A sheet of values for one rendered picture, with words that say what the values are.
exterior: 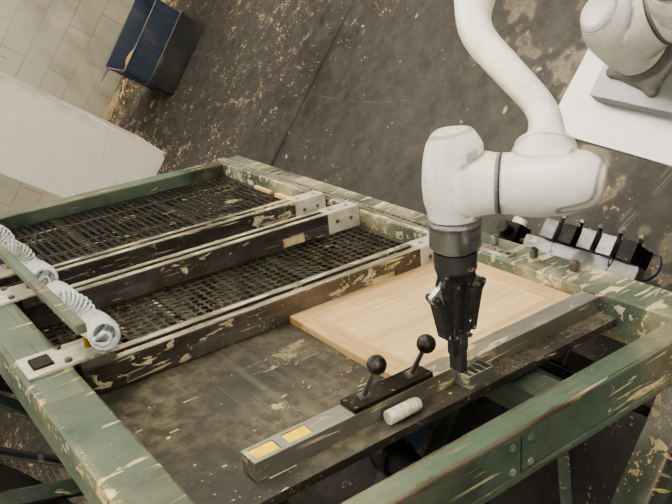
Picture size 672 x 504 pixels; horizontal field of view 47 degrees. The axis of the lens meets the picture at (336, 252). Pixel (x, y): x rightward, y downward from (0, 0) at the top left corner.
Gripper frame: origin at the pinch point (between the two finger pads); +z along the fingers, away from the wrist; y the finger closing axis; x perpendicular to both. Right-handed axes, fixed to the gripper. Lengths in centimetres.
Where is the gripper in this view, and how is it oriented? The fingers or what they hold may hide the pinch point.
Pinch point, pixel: (458, 352)
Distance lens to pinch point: 145.0
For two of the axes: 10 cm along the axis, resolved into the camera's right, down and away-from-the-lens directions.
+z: 0.8, 9.3, 3.6
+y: 8.0, -2.8, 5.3
